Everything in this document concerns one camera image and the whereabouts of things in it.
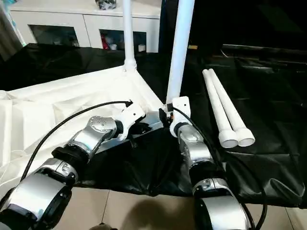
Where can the white plastic table leg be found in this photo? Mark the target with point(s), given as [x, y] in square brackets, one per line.
[128, 31]
[227, 100]
[217, 103]
[180, 48]

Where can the white plastic table top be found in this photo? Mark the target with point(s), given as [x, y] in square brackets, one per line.
[60, 95]

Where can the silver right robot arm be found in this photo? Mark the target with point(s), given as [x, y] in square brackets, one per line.
[194, 143]

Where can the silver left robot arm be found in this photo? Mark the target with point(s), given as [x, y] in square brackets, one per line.
[98, 127]

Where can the white jar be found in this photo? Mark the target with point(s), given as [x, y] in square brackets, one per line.
[142, 47]

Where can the small tan box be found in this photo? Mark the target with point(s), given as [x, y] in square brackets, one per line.
[193, 47]

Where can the black glossy mat cloth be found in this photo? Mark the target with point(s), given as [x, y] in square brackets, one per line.
[263, 100]

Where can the grey rounded object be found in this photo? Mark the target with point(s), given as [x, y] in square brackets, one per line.
[102, 226]

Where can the white glass door cabinet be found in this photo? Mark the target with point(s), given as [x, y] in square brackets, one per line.
[84, 21]

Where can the dark patterned bundle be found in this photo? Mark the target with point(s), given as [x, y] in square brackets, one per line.
[105, 3]

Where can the grey curtain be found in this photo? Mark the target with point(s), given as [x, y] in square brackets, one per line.
[8, 28]

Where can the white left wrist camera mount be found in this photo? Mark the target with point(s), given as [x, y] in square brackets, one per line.
[130, 115]

